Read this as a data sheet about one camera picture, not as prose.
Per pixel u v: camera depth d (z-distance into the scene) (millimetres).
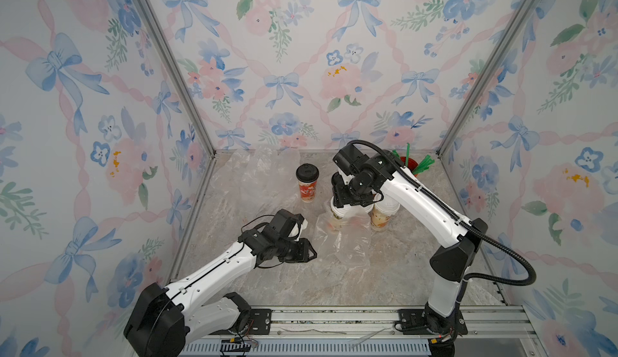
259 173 1090
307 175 897
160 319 392
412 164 975
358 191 625
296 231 665
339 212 739
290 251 663
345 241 818
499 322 762
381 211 809
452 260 525
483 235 467
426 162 901
